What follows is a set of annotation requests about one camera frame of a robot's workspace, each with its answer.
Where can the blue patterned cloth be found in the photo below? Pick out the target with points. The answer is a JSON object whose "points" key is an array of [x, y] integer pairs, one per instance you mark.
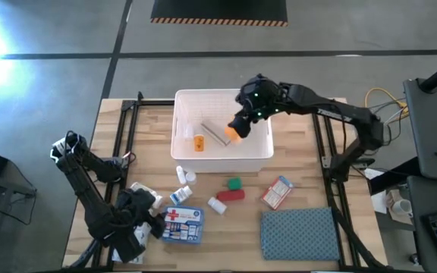
{"points": [[300, 235]]}

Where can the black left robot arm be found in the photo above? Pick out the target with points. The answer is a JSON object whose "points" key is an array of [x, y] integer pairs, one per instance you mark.
{"points": [[89, 201]]}

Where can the white perforated plastic basket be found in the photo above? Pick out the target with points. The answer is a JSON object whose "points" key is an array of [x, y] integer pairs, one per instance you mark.
{"points": [[249, 151]]}

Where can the blue first aid kit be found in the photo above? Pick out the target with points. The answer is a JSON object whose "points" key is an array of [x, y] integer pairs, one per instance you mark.
{"points": [[184, 227]]}

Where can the white wrapped packet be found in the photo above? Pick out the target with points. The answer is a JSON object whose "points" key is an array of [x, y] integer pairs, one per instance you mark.
{"points": [[140, 187]]}

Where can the small orange labelled pill bottle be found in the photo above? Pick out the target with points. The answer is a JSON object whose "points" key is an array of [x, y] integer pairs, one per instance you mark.
{"points": [[199, 144]]}

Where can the white paper sheet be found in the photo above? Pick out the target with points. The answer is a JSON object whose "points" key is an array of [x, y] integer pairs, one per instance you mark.
{"points": [[378, 201]]}

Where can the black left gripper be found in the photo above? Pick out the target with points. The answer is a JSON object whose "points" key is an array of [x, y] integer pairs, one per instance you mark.
{"points": [[135, 208]]}

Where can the green block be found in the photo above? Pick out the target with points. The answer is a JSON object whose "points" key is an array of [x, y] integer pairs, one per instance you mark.
{"points": [[234, 184]]}

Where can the black hazard-striped floor mat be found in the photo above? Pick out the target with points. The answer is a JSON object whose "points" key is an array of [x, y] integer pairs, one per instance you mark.
{"points": [[218, 9]]}

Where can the white ribbed bottle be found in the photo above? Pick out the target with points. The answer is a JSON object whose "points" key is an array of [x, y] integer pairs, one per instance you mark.
{"points": [[188, 132]]}

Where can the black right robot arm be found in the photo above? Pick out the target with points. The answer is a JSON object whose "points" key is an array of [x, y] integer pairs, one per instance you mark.
{"points": [[317, 106]]}

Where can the slim white bottle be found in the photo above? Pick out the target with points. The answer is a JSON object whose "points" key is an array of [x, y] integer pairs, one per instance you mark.
{"points": [[181, 175]]}

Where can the small white bottle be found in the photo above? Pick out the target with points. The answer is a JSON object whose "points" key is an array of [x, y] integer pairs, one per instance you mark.
{"points": [[190, 178]]}

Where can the dark grey desk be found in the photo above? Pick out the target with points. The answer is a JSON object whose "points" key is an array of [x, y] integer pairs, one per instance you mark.
{"points": [[431, 132], [417, 235]]}

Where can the long grey box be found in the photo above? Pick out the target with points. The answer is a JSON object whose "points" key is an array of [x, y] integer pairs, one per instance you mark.
{"points": [[214, 132]]}

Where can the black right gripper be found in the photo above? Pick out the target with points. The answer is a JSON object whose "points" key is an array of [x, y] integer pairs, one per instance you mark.
{"points": [[260, 100]]}

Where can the red bandage roll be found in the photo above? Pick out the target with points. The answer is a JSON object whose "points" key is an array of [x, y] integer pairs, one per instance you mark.
{"points": [[230, 195]]}

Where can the red white medicine box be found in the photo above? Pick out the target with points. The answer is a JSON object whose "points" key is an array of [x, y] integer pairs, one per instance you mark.
{"points": [[277, 192]]}

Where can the black metal frame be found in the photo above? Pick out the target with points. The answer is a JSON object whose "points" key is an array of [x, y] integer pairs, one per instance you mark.
{"points": [[154, 102]]}

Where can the white mug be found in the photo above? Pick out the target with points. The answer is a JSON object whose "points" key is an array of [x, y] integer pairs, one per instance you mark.
{"points": [[402, 208]]}

